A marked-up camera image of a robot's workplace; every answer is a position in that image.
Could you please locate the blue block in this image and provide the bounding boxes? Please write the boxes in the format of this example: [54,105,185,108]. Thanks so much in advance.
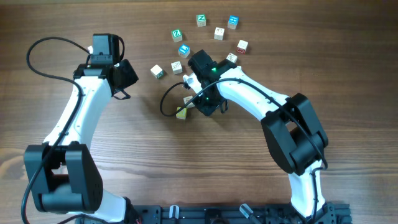
[178,44,190,58]
[228,15,239,30]

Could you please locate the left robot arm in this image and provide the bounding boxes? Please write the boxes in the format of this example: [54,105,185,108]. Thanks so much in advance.
[24,60,138,223]

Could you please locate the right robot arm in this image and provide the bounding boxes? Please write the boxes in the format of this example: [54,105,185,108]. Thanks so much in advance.
[188,58,328,222]

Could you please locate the white green block far left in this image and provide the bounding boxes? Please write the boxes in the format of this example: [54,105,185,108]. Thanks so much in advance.
[150,65,164,79]

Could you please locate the yellow sided picture block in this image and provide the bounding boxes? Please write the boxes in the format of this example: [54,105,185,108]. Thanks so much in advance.
[226,53,238,63]

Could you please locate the red M block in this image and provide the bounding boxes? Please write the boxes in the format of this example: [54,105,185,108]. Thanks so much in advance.
[236,40,248,54]

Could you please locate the green Z block left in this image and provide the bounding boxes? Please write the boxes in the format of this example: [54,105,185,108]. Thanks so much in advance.
[171,29,183,42]

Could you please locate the green z block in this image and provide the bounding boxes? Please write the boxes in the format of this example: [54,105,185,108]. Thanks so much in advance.
[171,29,183,42]
[196,14,206,27]

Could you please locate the green Z block top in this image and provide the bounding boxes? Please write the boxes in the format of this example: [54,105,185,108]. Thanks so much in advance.
[196,14,206,27]

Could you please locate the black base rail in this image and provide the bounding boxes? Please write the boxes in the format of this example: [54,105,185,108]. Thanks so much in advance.
[75,202,353,224]

